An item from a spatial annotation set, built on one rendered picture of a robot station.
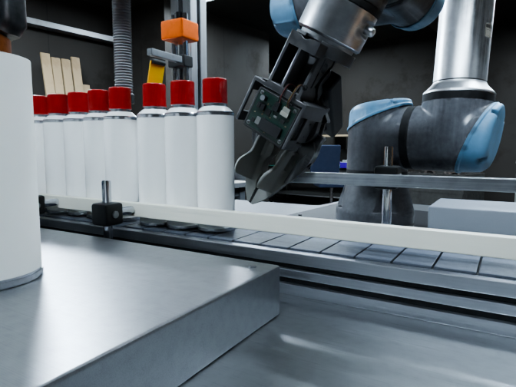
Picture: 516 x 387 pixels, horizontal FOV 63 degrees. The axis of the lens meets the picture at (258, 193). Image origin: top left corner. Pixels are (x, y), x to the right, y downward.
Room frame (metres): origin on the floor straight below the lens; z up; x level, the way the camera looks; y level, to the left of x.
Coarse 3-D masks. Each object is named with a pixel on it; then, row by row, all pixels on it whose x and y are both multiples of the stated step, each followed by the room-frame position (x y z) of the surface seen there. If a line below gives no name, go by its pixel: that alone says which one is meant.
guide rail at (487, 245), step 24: (144, 216) 0.59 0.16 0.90; (168, 216) 0.57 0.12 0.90; (192, 216) 0.55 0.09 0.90; (216, 216) 0.53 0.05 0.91; (240, 216) 0.51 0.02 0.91; (264, 216) 0.49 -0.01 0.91; (288, 216) 0.48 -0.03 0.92; (360, 240) 0.43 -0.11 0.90; (384, 240) 0.42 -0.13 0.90; (408, 240) 0.41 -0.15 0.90; (432, 240) 0.40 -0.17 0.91; (456, 240) 0.39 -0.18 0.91; (480, 240) 0.38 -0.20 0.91; (504, 240) 0.37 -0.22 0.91
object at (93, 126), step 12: (96, 96) 0.68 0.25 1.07; (96, 108) 0.68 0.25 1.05; (108, 108) 0.69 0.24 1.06; (84, 120) 0.68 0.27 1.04; (96, 120) 0.67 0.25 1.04; (84, 132) 0.68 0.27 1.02; (96, 132) 0.67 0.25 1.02; (84, 144) 0.68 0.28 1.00; (96, 144) 0.67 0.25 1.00; (84, 156) 0.68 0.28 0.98; (96, 156) 0.67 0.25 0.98; (84, 168) 0.69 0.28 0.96; (96, 168) 0.67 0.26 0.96; (96, 180) 0.67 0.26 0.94; (96, 192) 0.67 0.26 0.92
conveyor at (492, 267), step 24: (48, 216) 0.70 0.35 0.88; (72, 216) 0.70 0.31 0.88; (240, 240) 0.51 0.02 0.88; (264, 240) 0.51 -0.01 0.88; (288, 240) 0.51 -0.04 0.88; (312, 240) 0.51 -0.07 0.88; (336, 240) 0.51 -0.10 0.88; (408, 264) 0.41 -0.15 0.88; (432, 264) 0.41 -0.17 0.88; (456, 264) 0.40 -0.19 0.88; (480, 264) 0.43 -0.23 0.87; (504, 264) 0.40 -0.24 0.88
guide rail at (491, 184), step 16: (240, 176) 0.59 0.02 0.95; (304, 176) 0.54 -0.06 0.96; (320, 176) 0.53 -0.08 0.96; (336, 176) 0.52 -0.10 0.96; (352, 176) 0.51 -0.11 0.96; (368, 176) 0.50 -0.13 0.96; (384, 176) 0.49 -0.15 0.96; (400, 176) 0.48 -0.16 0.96; (416, 176) 0.47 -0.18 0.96; (432, 176) 0.47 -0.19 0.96; (512, 192) 0.43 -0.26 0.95
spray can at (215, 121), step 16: (208, 80) 0.57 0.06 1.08; (224, 80) 0.57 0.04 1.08; (208, 96) 0.57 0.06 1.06; (224, 96) 0.57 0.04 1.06; (208, 112) 0.56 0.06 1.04; (224, 112) 0.56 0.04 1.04; (208, 128) 0.56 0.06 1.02; (224, 128) 0.56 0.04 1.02; (208, 144) 0.56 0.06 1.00; (224, 144) 0.56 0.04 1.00; (208, 160) 0.56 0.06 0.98; (224, 160) 0.56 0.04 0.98; (208, 176) 0.56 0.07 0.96; (224, 176) 0.56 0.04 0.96; (208, 192) 0.56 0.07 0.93; (224, 192) 0.56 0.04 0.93; (224, 208) 0.56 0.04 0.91
